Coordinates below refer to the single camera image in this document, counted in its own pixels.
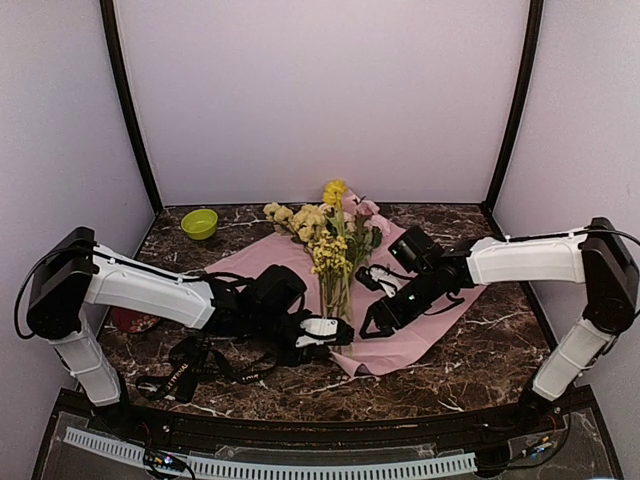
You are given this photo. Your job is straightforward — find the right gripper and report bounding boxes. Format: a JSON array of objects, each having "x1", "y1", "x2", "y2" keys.
[{"x1": 360, "y1": 268, "x2": 442, "y2": 338}]

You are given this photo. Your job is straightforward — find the pink wrapping paper sheet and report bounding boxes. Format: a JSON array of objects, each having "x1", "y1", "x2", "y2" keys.
[{"x1": 203, "y1": 192, "x2": 487, "y2": 377}]

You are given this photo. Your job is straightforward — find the small yellow filler flowers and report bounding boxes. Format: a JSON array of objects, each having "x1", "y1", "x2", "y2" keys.
[{"x1": 312, "y1": 230, "x2": 353, "y2": 321}]

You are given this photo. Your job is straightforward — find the yellow rose stem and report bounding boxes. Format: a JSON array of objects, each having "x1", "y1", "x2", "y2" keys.
[{"x1": 322, "y1": 179, "x2": 356, "y2": 311}]

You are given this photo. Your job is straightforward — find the yellow daisy bunch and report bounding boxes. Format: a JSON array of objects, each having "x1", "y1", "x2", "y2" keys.
[{"x1": 263, "y1": 202, "x2": 328, "y2": 249}]

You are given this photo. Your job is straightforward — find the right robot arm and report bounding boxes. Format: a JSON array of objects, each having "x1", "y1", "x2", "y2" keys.
[{"x1": 356, "y1": 217, "x2": 639, "y2": 434}]

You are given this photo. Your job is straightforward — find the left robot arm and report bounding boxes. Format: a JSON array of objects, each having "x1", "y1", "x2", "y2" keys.
[{"x1": 13, "y1": 227, "x2": 355, "y2": 436}]

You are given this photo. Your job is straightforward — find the black printed ribbon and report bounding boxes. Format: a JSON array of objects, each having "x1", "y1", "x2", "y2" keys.
[{"x1": 135, "y1": 336, "x2": 277, "y2": 404}]

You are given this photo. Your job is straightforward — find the green plastic bowl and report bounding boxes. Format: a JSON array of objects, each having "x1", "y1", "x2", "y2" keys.
[{"x1": 180, "y1": 208, "x2": 218, "y2": 241}]

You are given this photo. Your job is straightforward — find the red floral dish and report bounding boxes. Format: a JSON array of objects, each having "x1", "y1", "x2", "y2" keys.
[{"x1": 111, "y1": 307, "x2": 160, "y2": 334}]

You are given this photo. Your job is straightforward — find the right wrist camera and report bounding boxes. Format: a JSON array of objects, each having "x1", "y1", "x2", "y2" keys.
[{"x1": 388, "y1": 226, "x2": 444, "y2": 273}]

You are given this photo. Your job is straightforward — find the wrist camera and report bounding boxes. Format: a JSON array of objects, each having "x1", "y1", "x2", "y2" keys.
[
  {"x1": 388, "y1": 226, "x2": 444, "y2": 273},
  {"x1": 254, "y1": 264, "x2": 307, "y2": 312}
]

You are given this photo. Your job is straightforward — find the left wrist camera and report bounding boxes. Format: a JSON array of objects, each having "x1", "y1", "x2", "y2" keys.
[{"x1": 254, "y1": 264, "x2": 307, "y2": 312}]

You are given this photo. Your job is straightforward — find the black front rail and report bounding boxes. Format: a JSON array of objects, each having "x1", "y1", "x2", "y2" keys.
[{"x1": 54, "y1": 387, "x2": 596, "y2": 454}]

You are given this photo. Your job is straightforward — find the white slotted cable duct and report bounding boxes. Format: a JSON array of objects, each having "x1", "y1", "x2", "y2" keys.
[{"x1": 63, "y1": 427, "x2": 478, "y2": 479}]

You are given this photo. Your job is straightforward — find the right black frame post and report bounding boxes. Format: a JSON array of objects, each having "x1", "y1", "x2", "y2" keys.
[{"x1": 480, "y1": 0, "x2": 544, "y2": 232}]

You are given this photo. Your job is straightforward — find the black frame post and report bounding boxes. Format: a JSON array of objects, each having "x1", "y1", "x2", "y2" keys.
[
  {"x1": 480, "y1": 0, "x2": 544, "y2": 232},
  {"x1": 99, "y1": 0, "x2": 164, "y2": 216}
]

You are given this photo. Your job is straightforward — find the left black frame post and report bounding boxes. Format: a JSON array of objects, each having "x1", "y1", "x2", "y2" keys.
[{"x1": 99, "y1": 0, "x2": 164, "y2": 216}]

